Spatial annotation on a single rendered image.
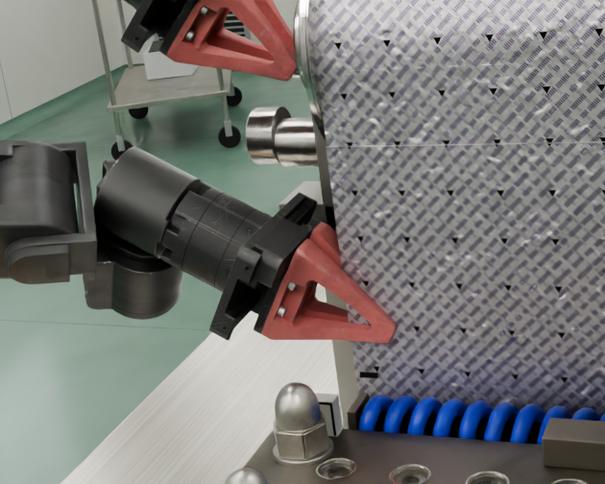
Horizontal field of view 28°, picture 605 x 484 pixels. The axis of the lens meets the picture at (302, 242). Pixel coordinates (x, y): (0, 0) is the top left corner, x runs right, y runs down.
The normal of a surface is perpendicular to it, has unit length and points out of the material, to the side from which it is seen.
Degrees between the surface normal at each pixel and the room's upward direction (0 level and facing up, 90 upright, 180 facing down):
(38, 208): 42
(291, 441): 90
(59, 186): 57
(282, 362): 0
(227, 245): 62
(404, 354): 91
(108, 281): 126
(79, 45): 90
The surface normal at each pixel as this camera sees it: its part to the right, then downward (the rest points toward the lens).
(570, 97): -0.36, 0.36
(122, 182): -0.06, -0.25
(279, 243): 0.32, -0.81
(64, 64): 0.92, 0.01
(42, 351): -0.13, -0.93
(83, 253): 0.18, 0.81
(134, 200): -0.16, -0.05
